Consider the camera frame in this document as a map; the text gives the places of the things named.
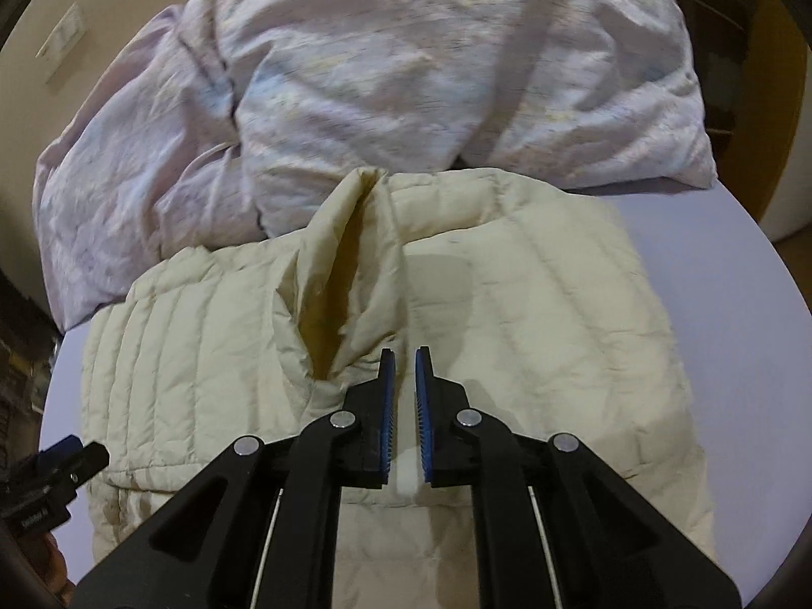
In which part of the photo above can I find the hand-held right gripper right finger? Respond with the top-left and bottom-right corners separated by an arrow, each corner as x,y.
415,346 -> 743,609

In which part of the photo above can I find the cream quilted puffer jacket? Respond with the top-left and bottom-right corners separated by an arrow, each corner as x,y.
79,166 -> 718,609

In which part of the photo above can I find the pale patterned pillow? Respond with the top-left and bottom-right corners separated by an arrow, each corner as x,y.
206,0 -> 719,239

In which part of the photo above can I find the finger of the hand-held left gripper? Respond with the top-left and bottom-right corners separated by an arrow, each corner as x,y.
35,435 -> 85,461
56,443 -> 110,489

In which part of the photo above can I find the brown wooden panel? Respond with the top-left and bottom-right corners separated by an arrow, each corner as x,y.
729,0 -> 812,239

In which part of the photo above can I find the beige wall switch plate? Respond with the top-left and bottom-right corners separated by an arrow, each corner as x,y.
37,2 -> 88,85

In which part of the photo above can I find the person's left hand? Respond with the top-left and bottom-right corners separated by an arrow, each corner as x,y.
16,517 -> 76,606

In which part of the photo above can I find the pale lilac patterned duvet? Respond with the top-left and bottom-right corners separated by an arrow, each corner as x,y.
31,0 -> 267,334

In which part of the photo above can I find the dark bedside furniture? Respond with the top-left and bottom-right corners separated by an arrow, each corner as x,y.
0,276 -> 64,451

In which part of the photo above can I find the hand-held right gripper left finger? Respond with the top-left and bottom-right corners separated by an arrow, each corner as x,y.
73,348 -> 398,609

